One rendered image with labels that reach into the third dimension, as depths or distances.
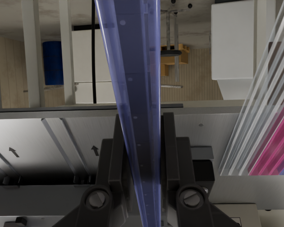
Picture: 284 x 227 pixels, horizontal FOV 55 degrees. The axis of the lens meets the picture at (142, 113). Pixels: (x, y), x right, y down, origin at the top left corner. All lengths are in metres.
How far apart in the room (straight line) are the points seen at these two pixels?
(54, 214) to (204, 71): 7.56
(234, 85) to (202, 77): 4.61
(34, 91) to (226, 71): 2.74
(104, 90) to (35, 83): 3.66
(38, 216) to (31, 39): 0.44
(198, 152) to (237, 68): 2.94
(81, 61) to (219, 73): 2.15
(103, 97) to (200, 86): 4.06
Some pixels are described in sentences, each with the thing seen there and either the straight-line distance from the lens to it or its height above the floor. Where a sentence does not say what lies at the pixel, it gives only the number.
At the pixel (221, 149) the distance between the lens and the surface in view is 0.37.
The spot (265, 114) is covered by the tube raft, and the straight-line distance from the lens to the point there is 0.30.
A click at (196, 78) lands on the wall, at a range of 7.88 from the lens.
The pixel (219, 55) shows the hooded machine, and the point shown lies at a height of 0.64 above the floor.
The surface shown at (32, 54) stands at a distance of 0.73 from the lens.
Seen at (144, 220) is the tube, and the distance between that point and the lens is 0.20.
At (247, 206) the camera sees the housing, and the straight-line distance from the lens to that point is 0.58.
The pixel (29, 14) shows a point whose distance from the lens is 0.75.
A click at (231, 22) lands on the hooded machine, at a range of 3.33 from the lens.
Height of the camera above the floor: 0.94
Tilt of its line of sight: 6 degrees up
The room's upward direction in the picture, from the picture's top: 178 degrees clockwise
